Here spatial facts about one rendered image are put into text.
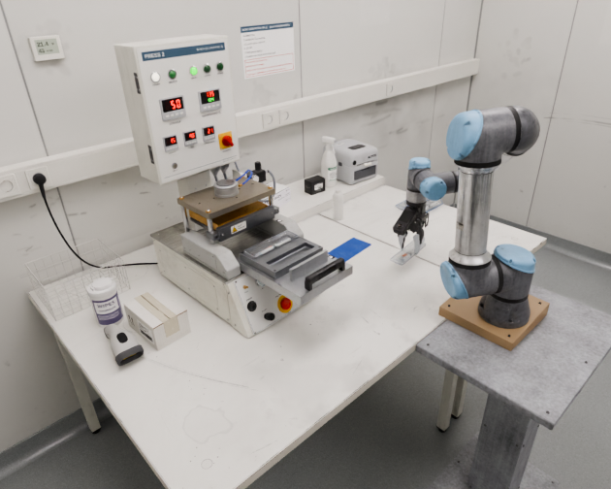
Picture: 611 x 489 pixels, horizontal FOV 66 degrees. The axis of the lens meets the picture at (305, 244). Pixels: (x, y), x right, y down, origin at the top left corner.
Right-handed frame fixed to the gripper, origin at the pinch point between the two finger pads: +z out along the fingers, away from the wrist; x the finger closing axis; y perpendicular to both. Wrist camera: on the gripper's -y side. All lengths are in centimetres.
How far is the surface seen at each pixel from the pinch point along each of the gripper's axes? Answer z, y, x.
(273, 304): 1, -56, 18
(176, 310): -2, -80, 37
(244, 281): -9, -63, 24
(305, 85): -45, 42, 84
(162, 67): -69, -57, 57
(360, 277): 6.2, -18.7, 9.3
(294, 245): -18, -48, 16
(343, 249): 6.1, -5.9, 25.8
